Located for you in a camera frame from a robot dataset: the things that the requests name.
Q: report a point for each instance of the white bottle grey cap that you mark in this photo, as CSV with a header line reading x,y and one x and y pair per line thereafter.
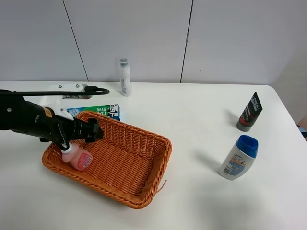
x,y
126,88

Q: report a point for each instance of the orange wicker basket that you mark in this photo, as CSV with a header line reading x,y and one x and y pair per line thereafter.
x,y
128,163

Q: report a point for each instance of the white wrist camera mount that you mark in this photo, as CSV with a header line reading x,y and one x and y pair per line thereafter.
x,y
66,91

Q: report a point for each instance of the white bottle blue cap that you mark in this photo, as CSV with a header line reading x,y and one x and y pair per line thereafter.
x,y
240,159

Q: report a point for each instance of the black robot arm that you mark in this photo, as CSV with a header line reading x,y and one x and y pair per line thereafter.
x,y
40,114

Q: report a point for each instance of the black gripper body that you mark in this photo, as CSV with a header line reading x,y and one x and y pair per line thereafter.
x,y
54,124

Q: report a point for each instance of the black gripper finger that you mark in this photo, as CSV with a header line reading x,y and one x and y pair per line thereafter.
x,y
63,143
90,131

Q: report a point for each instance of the green blue toothpaste box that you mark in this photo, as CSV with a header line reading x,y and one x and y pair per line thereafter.
x,y
112,111

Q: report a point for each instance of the black red cosmetic tube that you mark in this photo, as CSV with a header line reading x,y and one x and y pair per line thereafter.
x,y
250,114

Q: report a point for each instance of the blue object at edge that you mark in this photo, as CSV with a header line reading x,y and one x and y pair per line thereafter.
x,y
303,132

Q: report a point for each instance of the pink bottle white cap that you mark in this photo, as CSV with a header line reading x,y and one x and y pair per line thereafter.
x,y
77,157

